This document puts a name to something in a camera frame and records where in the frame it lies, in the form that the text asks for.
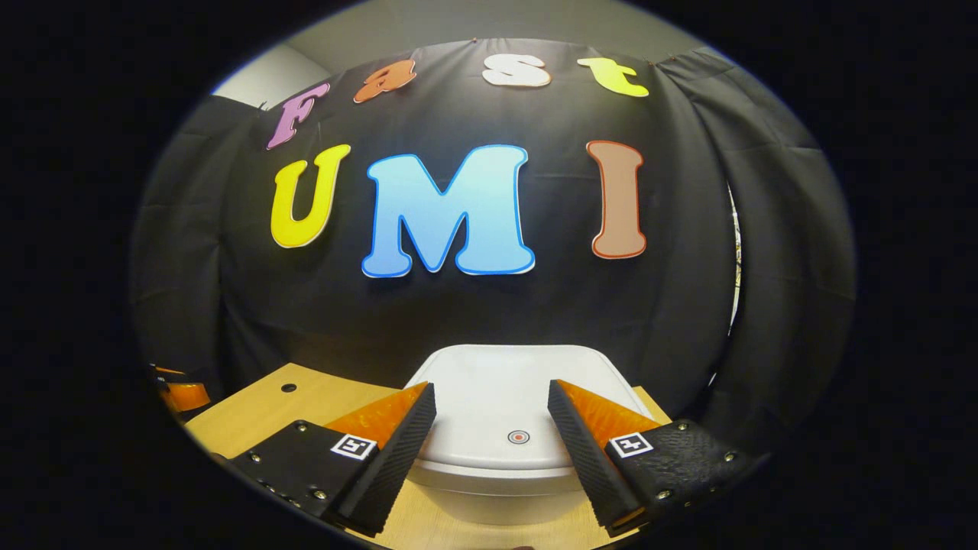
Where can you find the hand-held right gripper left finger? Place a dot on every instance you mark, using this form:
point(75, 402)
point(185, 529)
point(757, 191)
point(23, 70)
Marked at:
point(393, 466)

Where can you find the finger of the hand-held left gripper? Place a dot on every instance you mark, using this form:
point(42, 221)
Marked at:
point(187, 397)
point(168, 373)

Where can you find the white desktop garbage bin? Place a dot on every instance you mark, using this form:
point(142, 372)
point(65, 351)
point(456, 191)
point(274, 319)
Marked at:
point(497, 397)

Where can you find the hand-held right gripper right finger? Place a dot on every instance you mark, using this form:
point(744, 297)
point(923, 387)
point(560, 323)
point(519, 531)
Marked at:
point(584, 458)

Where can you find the black backdrop cloth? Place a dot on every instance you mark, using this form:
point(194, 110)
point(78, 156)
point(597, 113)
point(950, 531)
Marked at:
point(458, 313)

